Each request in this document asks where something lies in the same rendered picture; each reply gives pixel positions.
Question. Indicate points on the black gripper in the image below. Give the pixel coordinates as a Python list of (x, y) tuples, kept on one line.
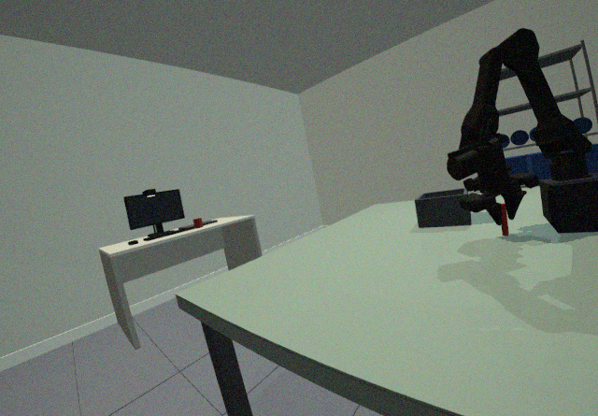
[(497, 182)]

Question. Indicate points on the red peg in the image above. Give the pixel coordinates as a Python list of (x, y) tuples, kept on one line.
[(504, 221)]

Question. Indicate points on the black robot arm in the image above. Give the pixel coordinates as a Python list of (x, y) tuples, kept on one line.
[(481, 147)]

